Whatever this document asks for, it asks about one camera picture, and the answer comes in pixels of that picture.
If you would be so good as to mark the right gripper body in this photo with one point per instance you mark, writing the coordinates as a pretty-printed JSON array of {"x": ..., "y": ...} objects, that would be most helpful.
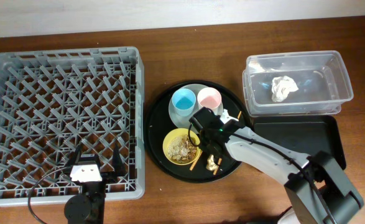
[{"x": 211, "y": 149}]

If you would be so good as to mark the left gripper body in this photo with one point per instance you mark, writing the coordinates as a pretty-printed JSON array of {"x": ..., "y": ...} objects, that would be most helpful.
[{"x": 108, "y": 177}]

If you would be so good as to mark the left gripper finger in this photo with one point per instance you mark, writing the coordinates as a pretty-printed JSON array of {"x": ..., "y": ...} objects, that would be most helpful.
[
  {"x": 117, "y": 163},
  {"x": 74, "y": 158}
]

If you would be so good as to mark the gold snack wrapper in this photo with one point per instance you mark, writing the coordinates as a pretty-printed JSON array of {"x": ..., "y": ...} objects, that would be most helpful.
[{"x": 211, "y": 165}]

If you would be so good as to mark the pink cup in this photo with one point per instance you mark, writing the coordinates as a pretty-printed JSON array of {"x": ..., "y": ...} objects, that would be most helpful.
[{"x": 209, "y": 98}]

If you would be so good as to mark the food scraps and rice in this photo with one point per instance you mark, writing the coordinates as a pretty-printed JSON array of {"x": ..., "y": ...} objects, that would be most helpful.
[{"x": 181, "y": 149}]

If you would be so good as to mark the yellow bowl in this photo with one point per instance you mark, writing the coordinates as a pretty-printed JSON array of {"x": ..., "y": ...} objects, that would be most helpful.
[{"x": 178, "y": 132}]

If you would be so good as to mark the blue cup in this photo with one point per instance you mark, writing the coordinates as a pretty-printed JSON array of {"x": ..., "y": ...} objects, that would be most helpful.
[{"x": 183, "y": 100}]

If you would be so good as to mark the white tissue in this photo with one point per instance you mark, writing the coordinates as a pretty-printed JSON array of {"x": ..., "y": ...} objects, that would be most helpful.
[{"x": 281, "y": 87}]

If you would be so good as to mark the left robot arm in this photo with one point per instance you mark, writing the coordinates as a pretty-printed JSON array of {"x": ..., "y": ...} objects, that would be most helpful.
[{"x": 88, "y": 205}]

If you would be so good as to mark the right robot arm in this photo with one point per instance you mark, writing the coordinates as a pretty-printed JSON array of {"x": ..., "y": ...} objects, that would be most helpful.
[{"x": 318, "y": 188}]

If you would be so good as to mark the grey dishwasher rack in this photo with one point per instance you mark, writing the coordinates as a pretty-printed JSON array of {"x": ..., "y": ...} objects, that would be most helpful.
[{"x": 53, "y": 101}]

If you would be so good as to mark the light grey plate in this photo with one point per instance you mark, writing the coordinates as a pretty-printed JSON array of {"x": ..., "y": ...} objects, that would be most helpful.
[{"x": 183, "y": 122}]

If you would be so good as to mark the wooden chopstick left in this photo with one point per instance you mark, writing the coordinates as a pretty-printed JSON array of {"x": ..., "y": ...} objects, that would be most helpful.
[{"x": 195, "y": 161}]

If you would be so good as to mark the wooden chopstick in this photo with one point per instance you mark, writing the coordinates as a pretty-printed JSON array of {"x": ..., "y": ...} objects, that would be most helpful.
[
  {"x": 220, "y": 159},
  {"x": 195, "y": 161}
]

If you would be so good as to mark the wooden chopstick right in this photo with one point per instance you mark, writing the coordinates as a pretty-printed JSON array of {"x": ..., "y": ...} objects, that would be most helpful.
[{"x": 220, "y": 159}]

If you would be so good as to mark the round black tray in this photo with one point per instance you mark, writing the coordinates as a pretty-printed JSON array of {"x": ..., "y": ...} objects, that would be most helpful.
[{"x": 157, "y": 124}]

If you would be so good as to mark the black rectangular tray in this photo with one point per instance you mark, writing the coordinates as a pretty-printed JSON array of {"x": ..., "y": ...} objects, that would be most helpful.
[{"x": 306, "y": 134}]

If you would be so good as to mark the clear plastic bin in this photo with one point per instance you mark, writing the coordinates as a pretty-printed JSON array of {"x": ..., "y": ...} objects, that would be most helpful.
[{"x": 321, "y": 76}]

